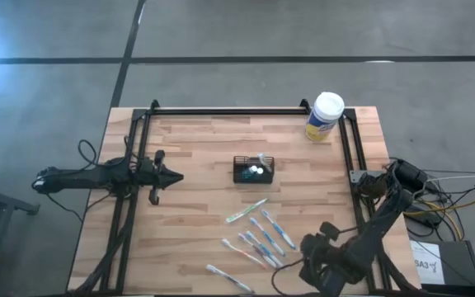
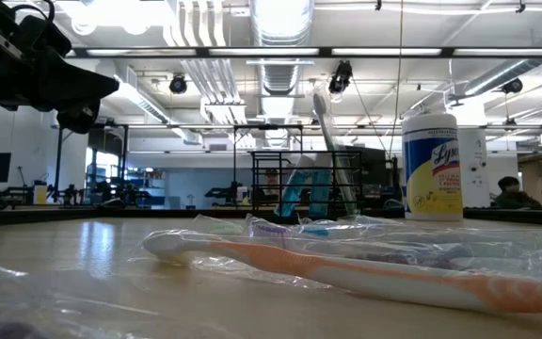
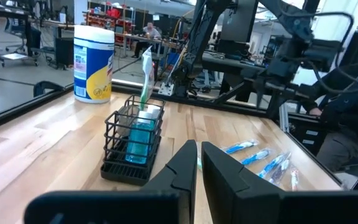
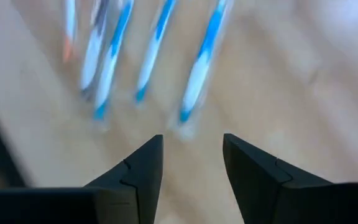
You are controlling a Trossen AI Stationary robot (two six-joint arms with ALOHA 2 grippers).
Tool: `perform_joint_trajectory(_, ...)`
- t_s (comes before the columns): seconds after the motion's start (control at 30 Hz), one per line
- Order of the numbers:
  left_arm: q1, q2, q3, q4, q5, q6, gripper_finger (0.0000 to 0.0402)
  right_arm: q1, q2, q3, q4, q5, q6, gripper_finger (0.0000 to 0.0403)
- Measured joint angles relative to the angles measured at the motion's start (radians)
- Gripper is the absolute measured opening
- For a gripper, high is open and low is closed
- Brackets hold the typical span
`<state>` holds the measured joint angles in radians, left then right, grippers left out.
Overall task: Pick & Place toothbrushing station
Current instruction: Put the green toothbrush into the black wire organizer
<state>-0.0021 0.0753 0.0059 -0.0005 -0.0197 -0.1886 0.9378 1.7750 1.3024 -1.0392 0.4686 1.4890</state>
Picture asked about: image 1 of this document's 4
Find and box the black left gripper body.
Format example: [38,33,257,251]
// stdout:
[137,149,169,206]

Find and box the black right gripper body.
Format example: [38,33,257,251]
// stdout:
[314,221,358,297]

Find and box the clear plastic wrapper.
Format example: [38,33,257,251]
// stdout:
[237,233,278,269]

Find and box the orange white toothbrush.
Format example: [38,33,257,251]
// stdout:
[220,238,270,269]

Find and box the dark green white toothbrush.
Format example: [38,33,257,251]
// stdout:
[224,197,270,224]

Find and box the purple white toothbrush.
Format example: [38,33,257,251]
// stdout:
[204,264,256,295]

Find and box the grey metal mounting plate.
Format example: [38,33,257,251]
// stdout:
[349,169,373,183]

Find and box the white paper label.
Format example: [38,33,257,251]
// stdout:
[410,240,445,285]

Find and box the black power brick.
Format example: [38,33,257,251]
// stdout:
[404,205,443,227]

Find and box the black box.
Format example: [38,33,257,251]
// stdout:
[409,240,475,286]

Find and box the white yellow wipes canister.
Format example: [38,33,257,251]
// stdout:
[304,91,346,143]

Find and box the black furniture leg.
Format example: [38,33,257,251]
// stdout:
[0,181,40,297]

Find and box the black wire basket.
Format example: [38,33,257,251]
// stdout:
[233,154,275,185]

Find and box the yellow cable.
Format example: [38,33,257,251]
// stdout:
[404,199,475,241]

